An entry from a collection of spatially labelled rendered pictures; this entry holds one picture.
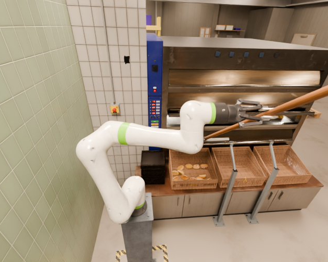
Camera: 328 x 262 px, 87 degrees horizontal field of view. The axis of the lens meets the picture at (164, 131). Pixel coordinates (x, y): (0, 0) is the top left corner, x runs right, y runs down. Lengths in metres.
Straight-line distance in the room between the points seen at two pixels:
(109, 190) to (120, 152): 1.52
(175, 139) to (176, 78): 1.28
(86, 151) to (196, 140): 0.46
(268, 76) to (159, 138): 1.82
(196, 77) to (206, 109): 1.31
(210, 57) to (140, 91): 0.82
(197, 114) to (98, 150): 0.45
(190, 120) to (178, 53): 1.29
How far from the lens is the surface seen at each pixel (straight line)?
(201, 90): 2.08
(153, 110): 2.05
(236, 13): 13.76
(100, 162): 0.84
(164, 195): 2.17
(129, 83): 1.98
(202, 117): 0.73
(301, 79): 2.65
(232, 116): 0.79
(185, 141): 0.74
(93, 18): 1.94
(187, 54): 1.95
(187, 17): 12.67
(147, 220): 1.26
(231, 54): 2.09
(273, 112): 0.87
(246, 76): 2.25
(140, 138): 0.83
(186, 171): 2.44
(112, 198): 0.97
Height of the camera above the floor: 2.28
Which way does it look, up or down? 31 degrees down
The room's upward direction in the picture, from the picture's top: 2 degrees clockwise
